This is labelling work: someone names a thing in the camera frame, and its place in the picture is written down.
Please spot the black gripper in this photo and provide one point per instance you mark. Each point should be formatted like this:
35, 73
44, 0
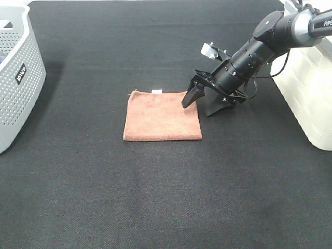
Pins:
221, 85

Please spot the brown towel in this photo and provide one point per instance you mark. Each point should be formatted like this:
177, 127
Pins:
160, 117

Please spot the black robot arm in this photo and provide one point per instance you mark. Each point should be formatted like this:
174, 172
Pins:
275, 36

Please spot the white storage box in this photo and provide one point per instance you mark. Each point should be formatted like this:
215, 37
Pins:
304, 80

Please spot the black table mat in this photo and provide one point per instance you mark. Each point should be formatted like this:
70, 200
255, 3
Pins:
69, 180

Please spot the grey perforated laundry basket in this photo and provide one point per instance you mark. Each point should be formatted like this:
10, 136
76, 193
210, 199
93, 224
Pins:
22, 71

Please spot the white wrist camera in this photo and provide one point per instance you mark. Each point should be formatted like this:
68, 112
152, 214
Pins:
212, 52

